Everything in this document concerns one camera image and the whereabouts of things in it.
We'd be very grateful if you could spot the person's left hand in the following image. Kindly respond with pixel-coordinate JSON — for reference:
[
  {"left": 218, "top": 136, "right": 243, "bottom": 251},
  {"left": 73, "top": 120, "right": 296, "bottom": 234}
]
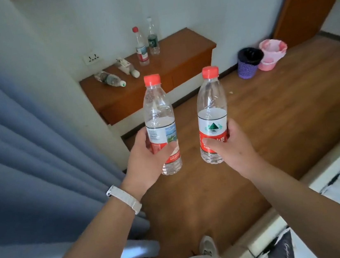
[{"left": 116, "top": 123, "right": 183, "bottom": 196}]

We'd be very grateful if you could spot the person's right hand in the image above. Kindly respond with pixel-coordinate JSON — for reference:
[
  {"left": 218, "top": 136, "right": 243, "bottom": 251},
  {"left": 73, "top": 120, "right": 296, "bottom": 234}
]
[{"left": 200, "top": 115, "right": 263, "bottom": 183}]

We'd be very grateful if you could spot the red-capped bottle with mountain label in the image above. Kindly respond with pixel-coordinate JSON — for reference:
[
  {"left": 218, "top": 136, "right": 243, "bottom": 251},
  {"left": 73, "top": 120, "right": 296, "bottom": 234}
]
[{"left": 190, "top": 64, "right": 235, "bottom": 166}]

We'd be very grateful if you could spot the red-capped bottle with landscape label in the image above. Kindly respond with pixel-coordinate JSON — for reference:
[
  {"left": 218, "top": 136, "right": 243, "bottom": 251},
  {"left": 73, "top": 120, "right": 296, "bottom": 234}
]
[{"left": 138, "top": 72, "right": 184, "bottom": 178}]

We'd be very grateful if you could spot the person's right forearm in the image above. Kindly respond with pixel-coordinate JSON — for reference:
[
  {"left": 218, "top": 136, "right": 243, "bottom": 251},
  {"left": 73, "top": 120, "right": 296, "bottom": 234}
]
[{"left": 243, "top": 151, "right": 340, "bottom": 258}]

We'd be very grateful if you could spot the person's left forearm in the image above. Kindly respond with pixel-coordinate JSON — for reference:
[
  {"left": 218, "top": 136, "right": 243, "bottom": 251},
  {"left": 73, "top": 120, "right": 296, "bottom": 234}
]
[{"left": 17, "top": 179, "right": 150, "bottom": 258}]

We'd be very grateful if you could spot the white wristband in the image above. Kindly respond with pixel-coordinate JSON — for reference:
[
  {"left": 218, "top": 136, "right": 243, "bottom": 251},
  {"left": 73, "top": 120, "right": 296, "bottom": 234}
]
[{"left": 105, "top": 182, "right": 143, "bottom": 218}]

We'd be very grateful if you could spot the purple waste basket black liner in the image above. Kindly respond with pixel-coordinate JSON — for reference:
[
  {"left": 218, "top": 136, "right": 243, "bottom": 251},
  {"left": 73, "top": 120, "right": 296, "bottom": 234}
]
[{"left": 234, "top": 45, "right": 267, "bottom": 80}]

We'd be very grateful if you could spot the lying clear bottle white cap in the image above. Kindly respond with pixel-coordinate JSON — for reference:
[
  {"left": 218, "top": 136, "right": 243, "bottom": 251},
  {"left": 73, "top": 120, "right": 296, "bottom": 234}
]
[{"left": 94, "top": 68, "right": 127, "bottom": 91}]

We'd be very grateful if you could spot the crushed bottle with white label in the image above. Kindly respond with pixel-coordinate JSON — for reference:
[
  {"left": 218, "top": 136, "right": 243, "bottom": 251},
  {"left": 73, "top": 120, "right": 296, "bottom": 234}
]
[{"left": 114, "top": 56, "right": 141, "bottom": 81}]

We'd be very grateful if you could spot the person's white shoe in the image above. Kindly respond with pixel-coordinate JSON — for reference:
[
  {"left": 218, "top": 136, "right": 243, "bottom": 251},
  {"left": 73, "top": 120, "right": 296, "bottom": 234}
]
[{"left": 197, "top": 234, "right": 220, "bottom": 258}]

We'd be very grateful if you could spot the pink waste basket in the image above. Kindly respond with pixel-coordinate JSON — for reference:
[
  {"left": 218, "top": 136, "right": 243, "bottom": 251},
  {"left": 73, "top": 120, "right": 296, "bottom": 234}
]
[{"left": 254, "top": 37, "right": 290, "bottom": 72}]

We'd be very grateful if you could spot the standing red-capped water bottle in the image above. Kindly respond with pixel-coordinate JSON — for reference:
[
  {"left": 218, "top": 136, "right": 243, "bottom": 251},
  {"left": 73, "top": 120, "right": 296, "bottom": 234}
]
[{"left": 132, "top": 25, "right": 151, "bottom": 67}]

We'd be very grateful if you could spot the white-capped bottle with green label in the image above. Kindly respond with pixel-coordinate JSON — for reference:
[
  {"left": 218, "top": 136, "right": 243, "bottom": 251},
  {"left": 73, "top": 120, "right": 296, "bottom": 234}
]
[{"left": 145, "top": 16, "right": 161, "bottom": 56}]

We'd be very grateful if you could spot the dark printed cloth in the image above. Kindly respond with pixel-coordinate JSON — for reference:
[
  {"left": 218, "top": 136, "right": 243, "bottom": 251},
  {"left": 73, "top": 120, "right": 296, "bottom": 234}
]
[{"left": 246, "top": 227, "right": 297, "bottom": 258}]

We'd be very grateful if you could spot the blue curtain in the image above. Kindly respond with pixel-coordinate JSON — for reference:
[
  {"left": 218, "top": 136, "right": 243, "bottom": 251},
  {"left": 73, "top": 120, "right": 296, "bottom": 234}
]
[{"left": 0, "top": 14, "right": 161, "bottom": 258}]

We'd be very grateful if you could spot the brown wooden wall shelf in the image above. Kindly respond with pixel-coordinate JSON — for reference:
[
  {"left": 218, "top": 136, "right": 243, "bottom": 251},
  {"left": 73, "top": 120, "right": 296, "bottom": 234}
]
[{"left": 74, "top": 24, "right": 225, "bottom": 129}]

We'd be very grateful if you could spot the white bed frame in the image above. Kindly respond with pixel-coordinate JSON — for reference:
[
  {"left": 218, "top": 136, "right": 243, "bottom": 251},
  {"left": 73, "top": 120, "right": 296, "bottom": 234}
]
[{"left": 206, "top": 121, "right": 340, "bottom": 258}]

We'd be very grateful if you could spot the white wall socket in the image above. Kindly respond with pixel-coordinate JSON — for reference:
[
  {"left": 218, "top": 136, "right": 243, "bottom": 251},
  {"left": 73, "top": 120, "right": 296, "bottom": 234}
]
[{"left": 82, "top": 50, "right": 103, "bottom": 67}]

